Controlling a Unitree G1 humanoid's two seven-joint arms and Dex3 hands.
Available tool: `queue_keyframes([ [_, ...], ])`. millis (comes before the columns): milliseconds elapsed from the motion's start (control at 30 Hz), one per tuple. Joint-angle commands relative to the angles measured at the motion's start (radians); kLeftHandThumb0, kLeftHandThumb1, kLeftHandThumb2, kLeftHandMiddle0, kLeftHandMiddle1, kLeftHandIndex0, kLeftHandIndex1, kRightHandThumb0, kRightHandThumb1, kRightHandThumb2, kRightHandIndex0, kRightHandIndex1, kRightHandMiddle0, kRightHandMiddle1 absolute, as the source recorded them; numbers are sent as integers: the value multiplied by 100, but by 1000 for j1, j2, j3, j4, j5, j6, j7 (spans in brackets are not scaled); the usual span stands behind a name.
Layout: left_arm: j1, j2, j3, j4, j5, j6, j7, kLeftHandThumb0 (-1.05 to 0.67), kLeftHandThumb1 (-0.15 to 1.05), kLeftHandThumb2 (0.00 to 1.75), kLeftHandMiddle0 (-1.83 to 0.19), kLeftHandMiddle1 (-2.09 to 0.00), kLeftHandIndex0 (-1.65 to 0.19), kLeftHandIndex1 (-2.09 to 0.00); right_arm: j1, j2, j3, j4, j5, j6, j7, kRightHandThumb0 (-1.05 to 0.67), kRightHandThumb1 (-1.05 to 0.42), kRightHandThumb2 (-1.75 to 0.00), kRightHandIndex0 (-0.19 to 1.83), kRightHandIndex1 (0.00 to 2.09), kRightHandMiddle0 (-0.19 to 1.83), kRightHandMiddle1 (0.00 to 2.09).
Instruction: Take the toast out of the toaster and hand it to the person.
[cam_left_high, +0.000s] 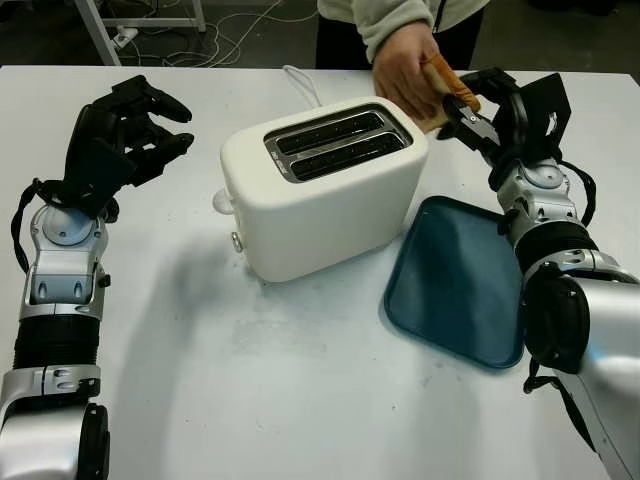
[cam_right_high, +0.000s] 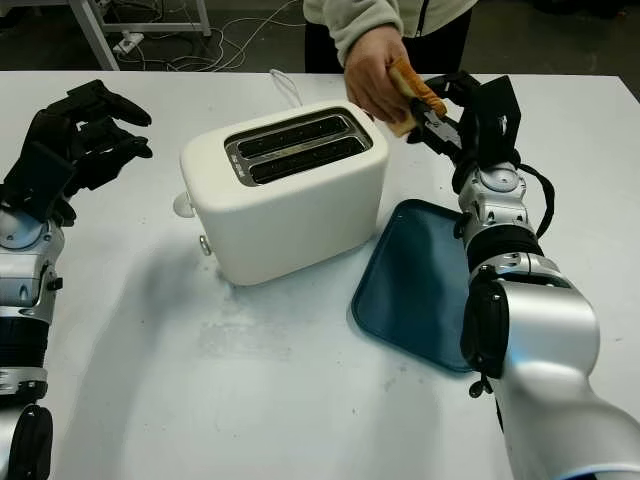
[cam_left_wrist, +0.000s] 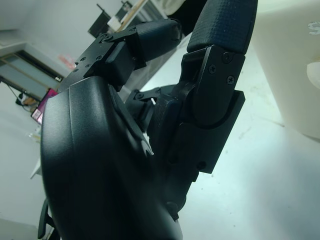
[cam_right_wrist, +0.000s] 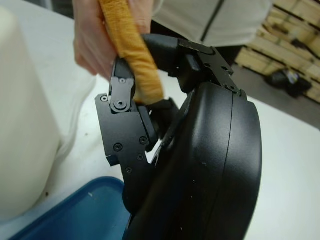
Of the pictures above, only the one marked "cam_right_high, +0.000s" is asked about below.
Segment person's right hand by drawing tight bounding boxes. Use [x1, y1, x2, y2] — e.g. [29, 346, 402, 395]
[344, 35, 415, 124]

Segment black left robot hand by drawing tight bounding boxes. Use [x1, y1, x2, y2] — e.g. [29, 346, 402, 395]
[2, 78, 154, 201]

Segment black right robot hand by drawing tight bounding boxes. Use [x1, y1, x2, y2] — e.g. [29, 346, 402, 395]
[407, 69, 485, 169]

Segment slice of toast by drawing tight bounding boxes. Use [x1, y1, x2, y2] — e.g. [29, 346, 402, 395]
[387, 56, 449, 139]

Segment person's right forearm beige sleeve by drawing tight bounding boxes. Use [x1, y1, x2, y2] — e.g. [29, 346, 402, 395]
[303, 0, 405, 69]

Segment person's legs in black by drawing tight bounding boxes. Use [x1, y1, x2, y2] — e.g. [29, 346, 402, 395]
[304, 0, 479, 75]

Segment white toaster lever knob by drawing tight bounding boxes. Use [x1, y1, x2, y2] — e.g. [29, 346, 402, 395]
[172, 192, 197, 219]

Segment white two-slot toaster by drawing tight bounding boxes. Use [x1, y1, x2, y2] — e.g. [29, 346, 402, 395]
[179, 101, 390, 287]

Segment white power strip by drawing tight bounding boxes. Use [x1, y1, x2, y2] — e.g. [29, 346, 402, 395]
[112, 32, 146, 55]

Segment dark teal plastic tray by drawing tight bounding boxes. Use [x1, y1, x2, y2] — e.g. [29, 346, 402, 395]
[350, 198, 476, 374]

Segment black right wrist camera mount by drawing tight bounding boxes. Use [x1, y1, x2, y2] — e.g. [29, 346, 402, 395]
[474, 74, 522, 164]

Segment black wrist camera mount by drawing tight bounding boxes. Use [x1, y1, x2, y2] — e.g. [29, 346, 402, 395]
[474, 74, 522, 164]
[14, 141, 77, 224]

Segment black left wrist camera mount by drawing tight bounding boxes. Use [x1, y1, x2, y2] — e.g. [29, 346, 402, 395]
[14, 141, 77, 224]

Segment white toaster power cord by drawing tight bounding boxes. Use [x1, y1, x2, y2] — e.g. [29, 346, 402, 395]
[268, 68, 306, 109]

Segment white metal table frame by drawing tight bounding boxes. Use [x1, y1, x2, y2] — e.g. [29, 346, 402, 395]
[67, 0, 211, 71]

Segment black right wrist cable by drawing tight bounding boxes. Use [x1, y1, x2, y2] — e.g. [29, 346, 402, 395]
[517, 162, 557, 241]

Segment white floor cable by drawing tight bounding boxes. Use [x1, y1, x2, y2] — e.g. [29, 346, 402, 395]
[119, 0, 311, 71]

